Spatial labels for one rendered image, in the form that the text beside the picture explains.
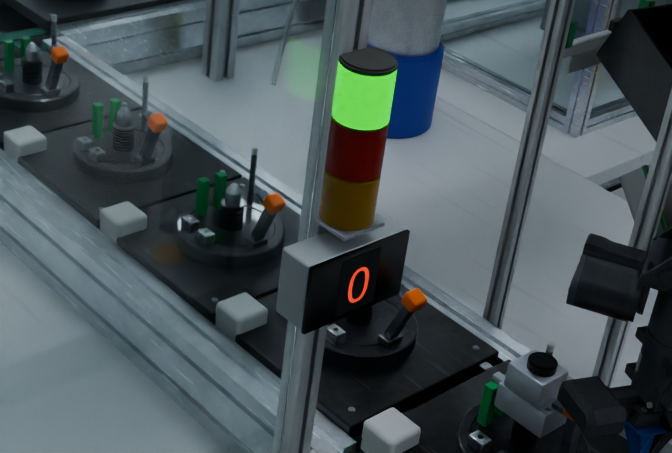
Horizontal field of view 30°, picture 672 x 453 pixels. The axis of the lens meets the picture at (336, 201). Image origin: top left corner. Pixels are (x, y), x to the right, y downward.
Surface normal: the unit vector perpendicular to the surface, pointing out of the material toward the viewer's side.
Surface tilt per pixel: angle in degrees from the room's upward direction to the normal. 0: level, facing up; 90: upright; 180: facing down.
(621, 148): 0
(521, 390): 90
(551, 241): 0
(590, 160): 0
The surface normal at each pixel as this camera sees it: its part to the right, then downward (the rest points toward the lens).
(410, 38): 0.19, 0.51
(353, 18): 0.66, 0.44
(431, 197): 0.12, -0.86
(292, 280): -0.74, 0.25
